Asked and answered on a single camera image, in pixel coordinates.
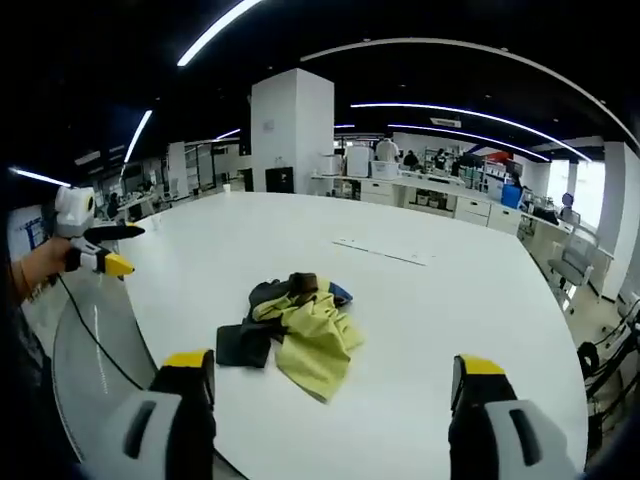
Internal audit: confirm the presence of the straight ceiling light strip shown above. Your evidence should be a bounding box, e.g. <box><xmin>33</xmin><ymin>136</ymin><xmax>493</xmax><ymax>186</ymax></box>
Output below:
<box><xmin>123</xmin><ymin>109</ymin><xmax>154</xmax><ymax>164</ymax></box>
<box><xmin>177</xmin><ymin>0</ymin><xmax>264</xmax><ymax>67</ymax></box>

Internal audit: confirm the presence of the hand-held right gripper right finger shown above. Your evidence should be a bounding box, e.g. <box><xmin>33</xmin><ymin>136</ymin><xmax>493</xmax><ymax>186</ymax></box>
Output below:
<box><xmin>448</xmin><ymin>353</ymin><xmax>586</xmax><ymax>480</ymax></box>

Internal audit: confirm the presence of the curved ceiling light strip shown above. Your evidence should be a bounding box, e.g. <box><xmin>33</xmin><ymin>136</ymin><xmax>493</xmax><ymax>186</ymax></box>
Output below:
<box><xmin>349</xmin><ymin>102</ymin><xmax>594</xmax><ymax>162</ymax></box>

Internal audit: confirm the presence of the white appliance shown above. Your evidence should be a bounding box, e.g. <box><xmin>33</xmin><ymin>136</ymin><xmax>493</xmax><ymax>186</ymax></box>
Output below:
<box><xmin>346</xmin><ymin>145</ymin><xmax>374</xmax><ymax>177</ymax></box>

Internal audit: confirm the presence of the white storage crate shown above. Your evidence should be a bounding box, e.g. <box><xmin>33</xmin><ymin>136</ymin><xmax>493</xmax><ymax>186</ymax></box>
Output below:
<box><xmin>369</xmin><ymin>160</ymin><xmax>400</xmax><ymax>180</ymax></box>

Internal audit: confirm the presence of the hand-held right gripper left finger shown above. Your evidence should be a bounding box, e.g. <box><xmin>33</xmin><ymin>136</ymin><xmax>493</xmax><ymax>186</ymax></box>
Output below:
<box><xmin>82</xmin><ymin>348</ymin><xmax>217</xmax><ymax>480</ymax></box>

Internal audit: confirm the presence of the grey office chair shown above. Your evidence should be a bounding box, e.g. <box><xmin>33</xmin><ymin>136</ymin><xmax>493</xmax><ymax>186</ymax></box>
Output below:
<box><xmin>547</xmin><ymin>224</ymin><xmax>601</xmax><ymax>312</ymax></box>

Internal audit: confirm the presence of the white square pillar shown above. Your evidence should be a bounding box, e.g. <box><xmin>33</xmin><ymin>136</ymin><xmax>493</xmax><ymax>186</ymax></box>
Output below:
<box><xmin>602</xmin><ymin>142</ymin><xmax>640</xmax><ymax>296</ymax></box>
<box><xmin>250</xmin><ymin>68</ymin><xmax>335</xmax><ymax>194</ymax></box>

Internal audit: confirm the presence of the person's left hand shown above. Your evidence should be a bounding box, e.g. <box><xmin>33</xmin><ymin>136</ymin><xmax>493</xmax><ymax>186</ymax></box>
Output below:
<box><xmin>24</xmin><ymin>237</ymin><xmax>75</xmax><ymax>289</ymax></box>

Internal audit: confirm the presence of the black waste bin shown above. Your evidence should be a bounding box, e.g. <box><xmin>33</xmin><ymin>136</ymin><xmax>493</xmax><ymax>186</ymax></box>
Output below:
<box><xmin>577</xmin><ymin>340</ymin><xmax>601</xmax><ymax>386</ymax></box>

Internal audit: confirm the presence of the yellow blue garment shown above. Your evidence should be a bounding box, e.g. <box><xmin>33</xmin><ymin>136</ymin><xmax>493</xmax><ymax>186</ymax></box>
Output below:
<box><xmin>215</xmin><ymin>272</ymin><xmax>367</xmax><ymax>405</ymax></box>

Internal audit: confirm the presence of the black cabinet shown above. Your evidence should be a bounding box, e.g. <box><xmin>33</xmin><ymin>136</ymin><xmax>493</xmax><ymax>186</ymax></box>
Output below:
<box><xmin>265</xmin><ymin>166</ymin><xmax>295</xmax><ymax>193</ymax></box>

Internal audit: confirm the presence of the white template strip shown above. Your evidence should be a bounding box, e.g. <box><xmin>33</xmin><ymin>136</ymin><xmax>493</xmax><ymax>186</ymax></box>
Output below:
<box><xmin>332</xmin><ymin>238</ymin><xmax>431</xmax><ymax>267</ymax></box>

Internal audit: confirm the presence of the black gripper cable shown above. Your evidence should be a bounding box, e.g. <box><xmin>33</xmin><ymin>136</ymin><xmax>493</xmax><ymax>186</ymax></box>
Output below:
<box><xmin>53</xmin><ymin>272</ymin><xmax>154</xmax><ymax>394</ymax></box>

